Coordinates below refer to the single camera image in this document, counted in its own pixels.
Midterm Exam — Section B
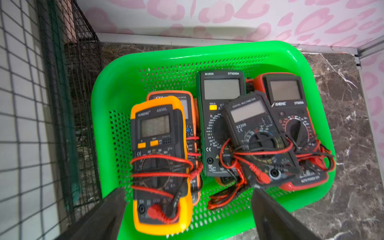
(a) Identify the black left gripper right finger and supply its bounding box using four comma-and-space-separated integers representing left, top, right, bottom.
251, 189, 318, 240

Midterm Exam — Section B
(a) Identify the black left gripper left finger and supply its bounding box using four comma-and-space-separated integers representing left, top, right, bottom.
57, 188, 127, 240

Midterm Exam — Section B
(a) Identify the yellow Aneng multimeter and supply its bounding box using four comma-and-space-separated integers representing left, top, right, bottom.
131, 96, 195, 236

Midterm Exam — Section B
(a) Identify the small green multimeter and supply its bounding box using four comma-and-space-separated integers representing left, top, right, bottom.
206, 90, 302, 211

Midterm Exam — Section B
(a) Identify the red Aneng large multimeter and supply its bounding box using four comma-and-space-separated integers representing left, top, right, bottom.
252, 73, 336, 192

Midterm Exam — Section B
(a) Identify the orange Victor multimeter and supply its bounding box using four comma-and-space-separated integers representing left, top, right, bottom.
146, 90, 203, 206

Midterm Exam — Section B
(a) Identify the green plastic basket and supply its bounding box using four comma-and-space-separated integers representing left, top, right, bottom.
91, 41, 336, 240

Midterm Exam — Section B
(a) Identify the black wire basket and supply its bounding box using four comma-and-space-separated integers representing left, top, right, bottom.
1, 0, 102, 240

